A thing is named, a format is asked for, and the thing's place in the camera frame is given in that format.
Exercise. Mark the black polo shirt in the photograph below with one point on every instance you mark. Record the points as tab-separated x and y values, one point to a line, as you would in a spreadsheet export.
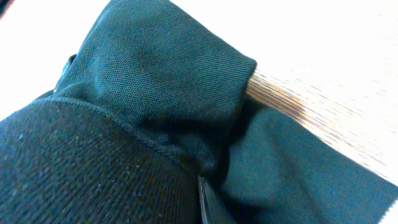
151	101

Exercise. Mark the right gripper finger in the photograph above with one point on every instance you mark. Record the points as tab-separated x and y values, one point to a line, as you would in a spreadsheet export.
213	210

